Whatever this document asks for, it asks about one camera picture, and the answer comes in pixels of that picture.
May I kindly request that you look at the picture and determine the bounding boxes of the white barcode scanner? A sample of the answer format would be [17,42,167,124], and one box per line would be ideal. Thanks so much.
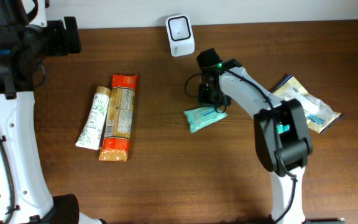
[165,15,195,57]

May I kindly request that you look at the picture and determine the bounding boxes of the cream blue snack bag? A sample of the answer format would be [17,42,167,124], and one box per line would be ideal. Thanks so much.
[273,75,343,134]

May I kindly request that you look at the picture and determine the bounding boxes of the teal Kleenex tissue pack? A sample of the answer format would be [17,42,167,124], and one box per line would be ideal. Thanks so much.
[277,124,290,134]

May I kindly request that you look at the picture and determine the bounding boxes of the orange spaghetti packet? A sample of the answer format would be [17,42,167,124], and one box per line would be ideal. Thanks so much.
[99,74,138,162]

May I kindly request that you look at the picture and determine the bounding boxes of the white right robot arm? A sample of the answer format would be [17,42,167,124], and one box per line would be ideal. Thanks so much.
[196,49,313,223]

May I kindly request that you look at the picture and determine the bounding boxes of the teal wet wipes pack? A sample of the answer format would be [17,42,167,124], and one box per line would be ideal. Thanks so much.
[183,106,227,133]

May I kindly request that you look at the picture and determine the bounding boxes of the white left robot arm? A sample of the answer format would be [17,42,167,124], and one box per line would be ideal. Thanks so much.
[0,0,94,223]

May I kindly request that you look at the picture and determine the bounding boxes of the white bamboo print tube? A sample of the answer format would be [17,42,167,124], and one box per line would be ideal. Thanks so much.
[75,86,111,150]

